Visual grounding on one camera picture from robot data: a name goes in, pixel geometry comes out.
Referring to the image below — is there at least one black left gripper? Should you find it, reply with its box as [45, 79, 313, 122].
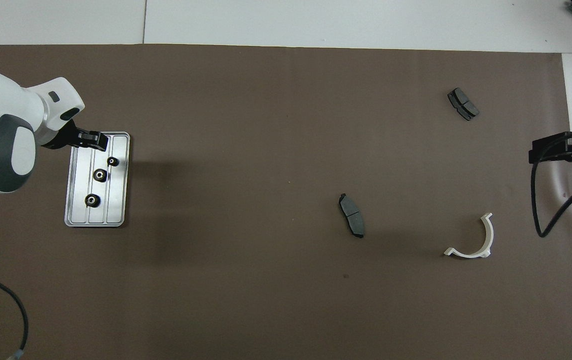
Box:
[41, 120, 110, 152]

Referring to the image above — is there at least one silver metal tray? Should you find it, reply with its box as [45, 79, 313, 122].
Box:
[64, 131, 131, 228]

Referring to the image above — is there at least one short dark grey brake pad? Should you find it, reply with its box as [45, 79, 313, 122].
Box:
[447, 87, 480, 122]

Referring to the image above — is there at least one brown paper table mat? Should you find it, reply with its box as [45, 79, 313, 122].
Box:
[0, 44, 572, 360]

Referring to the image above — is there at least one long dark grey brake pad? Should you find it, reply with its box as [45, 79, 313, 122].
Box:
[338, 193, 365, 239]

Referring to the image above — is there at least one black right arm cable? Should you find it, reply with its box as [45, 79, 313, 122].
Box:
[530, 135, 572, 239]

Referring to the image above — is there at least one white curved plastic bracket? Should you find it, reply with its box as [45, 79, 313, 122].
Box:
[443, 212, 494, 259]

